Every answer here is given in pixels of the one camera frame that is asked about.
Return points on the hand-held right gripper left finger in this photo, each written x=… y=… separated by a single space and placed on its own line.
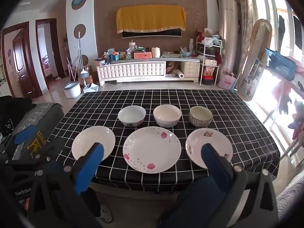
x=89 y=168

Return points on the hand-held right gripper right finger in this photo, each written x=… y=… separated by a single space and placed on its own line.
x=213 y=166

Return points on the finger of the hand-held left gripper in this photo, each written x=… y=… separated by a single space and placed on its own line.
x=25 y=134
x=38 y=158

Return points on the plain white plate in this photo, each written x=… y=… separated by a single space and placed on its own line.
x=85 y=140

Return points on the white plate cartoon print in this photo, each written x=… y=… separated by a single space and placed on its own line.
x=197 y=142

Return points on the grey patterned bowl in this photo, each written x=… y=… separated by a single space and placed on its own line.
x=200 y=116

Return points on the white plate pink flower print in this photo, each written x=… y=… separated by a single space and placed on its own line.
x=152 y=149

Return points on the white bowl pink flower print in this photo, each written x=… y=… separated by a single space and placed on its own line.
x=131 y=115

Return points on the plain cream white bowl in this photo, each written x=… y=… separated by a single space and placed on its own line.
x=167 y=115

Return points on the black cloth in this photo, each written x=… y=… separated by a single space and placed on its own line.
x=14 y=106

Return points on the printed slipper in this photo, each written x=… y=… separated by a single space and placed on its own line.
x=106 y=215

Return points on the white mop bucket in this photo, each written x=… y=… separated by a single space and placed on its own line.
x=71 y=90

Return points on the brown wooden door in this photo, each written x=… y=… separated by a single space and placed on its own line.
x=22 y=61

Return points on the white dustpan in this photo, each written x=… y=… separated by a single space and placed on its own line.
x=90 y=86

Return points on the black white grid tablecloth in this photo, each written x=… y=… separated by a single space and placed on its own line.
x=166 y=99

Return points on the pink bag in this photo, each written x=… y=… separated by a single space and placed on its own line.
x=226 y=82

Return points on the grey textured blanket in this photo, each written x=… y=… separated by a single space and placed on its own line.
x=292 y=201

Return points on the cardboard box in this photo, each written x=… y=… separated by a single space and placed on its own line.
x=91 y=72

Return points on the white paper roll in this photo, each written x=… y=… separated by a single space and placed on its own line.
x=179 y=75

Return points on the white tufted television cabinet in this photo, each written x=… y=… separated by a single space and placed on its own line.
x=133 y=71

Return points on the white metal shelf rack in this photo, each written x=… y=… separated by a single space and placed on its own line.
x=210 y=59

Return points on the blue plastic basket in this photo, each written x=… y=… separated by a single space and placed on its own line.
x=280 y=64

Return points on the pink box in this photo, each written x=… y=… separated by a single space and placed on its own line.
x=142 y=55

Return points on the white jar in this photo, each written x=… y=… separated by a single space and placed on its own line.
x=156 y=52

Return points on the clear cup with straw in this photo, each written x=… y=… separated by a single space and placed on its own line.
x=132 y=47

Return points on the standing air conditioner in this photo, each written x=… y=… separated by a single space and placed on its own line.
x=228 y=35

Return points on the black television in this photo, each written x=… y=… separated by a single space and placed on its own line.
x=152 y=33

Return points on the patterned curtain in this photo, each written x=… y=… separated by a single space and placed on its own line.
x=244 y=16

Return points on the yellow cloth cover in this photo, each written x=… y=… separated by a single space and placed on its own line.
x=149 y=16

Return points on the round brown wall decoration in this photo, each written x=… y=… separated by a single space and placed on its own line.
x=85 y=60
x=79 y=31

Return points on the round wall decoration blue plate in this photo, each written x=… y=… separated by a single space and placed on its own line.
x=78 y=2

